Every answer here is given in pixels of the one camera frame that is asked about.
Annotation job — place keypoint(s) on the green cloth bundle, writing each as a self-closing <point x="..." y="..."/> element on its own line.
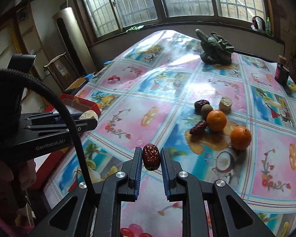
<point x="215" y="49"/>

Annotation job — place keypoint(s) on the orange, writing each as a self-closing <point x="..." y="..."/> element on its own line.
<point x="216" y="120"/>
<point x="240" y="138"/>

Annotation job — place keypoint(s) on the beige standing air conditioner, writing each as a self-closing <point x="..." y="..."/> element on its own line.
<point x="71" y="34"/>

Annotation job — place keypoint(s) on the dark bottle pink label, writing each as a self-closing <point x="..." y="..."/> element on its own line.
<point x="280" y="74"/>

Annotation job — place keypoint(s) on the green bottle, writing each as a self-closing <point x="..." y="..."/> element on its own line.
<point x="268" y="27"/>

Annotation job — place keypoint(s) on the red date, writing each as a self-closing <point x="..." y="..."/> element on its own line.
<point x="198" y="128"/>
<point x="151" y="156"/>
<point x="201" y="103"/>

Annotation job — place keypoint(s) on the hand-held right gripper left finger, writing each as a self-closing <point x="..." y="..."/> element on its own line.
<point x="138" y="167"/>

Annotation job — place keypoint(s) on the red cardboard box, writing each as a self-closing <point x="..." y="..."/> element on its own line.
<point x="54" y="156"/>

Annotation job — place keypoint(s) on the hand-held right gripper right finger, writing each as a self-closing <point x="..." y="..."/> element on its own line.
<point x="164" y="170"/>

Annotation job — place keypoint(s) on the wooden chair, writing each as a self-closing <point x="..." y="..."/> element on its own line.
<point x="61" y="69"/>

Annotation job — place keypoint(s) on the barred window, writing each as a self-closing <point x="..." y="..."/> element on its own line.
<point x="138" y="2"/>

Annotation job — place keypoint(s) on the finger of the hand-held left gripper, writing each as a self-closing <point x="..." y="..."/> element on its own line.
<point x="44" y="117"/>
<point x="51" y="127"/>

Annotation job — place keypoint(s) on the printed plastic tablecloth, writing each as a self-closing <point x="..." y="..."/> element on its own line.
<point x="143" y="98"/>

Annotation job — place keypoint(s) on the person's left hand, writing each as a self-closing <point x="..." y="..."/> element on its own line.
<point x="27" y="175"/>

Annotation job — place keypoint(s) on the brown longan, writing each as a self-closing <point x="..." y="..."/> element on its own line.
<point x="207" y="111"/>

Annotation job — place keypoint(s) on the group of blue mahjong tiles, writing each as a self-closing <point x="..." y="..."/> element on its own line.
<point x="90" y="75"/>

